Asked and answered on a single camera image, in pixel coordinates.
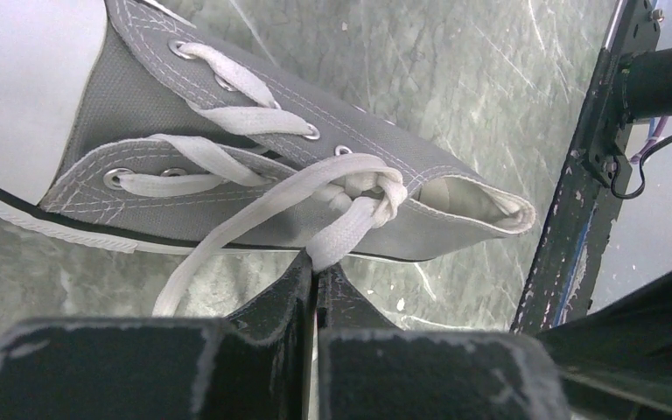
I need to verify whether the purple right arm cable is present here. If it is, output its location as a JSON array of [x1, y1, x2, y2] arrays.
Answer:
[[628, 115, 670, 166]]

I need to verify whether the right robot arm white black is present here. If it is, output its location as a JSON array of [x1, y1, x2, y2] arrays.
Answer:
[[538, 48, 672, 419]]

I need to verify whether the grey canvas sneaker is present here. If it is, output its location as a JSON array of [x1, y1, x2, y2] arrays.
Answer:
[[0, 1, 536, 262]]

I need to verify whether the white shoelace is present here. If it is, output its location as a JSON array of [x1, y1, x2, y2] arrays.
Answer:
[[109, 41, 408, 317]]

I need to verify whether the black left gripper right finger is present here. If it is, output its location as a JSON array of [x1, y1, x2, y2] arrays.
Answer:
[[317, 265, 571, 419]]

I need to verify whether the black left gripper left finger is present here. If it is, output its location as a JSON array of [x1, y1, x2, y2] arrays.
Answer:
[[0, 253, 314, 419]]

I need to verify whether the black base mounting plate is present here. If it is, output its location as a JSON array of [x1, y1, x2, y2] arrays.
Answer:
[[510, 1, 661, 335]]

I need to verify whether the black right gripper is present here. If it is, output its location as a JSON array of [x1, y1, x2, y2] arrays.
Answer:
[[536, 271, 672, 419]]

